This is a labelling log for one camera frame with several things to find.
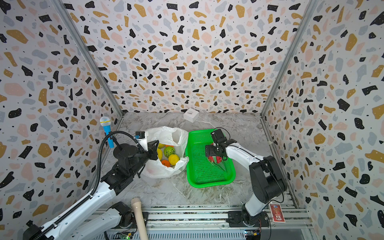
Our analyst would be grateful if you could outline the yellow lemon toy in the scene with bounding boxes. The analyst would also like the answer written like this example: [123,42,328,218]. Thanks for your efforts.
[168,154,180,166]

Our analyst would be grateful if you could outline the pink dragon fruit toy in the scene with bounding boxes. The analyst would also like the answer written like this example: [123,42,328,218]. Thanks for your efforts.
[208,156,223,165]

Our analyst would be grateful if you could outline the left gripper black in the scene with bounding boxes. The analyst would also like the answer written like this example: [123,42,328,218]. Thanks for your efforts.
[129,138,159,177]

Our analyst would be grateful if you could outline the red card tag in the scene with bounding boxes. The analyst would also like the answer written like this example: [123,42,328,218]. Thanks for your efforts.
[269,203,286,223]

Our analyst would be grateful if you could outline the white small box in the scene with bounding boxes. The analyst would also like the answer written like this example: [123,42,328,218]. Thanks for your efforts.
[183,108,199,123]

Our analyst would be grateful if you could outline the blue toy microphone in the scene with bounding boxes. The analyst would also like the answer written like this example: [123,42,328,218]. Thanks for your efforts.
[100,117,115,149]

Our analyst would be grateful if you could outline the green plastic basket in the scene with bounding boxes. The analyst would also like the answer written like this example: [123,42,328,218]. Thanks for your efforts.
[186,129,236,188]

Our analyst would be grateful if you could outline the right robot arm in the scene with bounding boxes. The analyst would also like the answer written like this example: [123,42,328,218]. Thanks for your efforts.
[205,128,287,227]

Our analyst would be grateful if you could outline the beige wooden handle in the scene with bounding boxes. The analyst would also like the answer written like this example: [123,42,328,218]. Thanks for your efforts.
[131,198,149,240]

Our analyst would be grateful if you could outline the black corrugated cable conduit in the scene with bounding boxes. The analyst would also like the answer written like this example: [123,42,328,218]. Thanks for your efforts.
[29,130,142,240]

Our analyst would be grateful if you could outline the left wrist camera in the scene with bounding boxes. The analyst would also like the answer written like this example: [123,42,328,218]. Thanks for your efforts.
[135,131,148,152]

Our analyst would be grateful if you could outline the yellow banana toy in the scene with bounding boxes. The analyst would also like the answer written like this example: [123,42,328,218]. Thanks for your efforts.
[157,144,165,161]

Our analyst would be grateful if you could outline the metal base rail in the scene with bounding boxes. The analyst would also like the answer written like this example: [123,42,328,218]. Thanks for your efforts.
[143,205,317,240]

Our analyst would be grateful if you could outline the orange fruit toy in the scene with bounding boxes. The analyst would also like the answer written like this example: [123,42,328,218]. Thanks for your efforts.
[161,160,171,168]

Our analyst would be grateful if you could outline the green round fruit toy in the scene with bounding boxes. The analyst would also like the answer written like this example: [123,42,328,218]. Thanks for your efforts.
[164,146,176,158]

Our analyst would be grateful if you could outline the white plastic bag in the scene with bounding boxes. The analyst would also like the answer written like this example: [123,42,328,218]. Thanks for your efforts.
[143,127,189,179]

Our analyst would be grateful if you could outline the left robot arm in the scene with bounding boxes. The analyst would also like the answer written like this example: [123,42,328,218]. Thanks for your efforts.
[23,140,159,240]

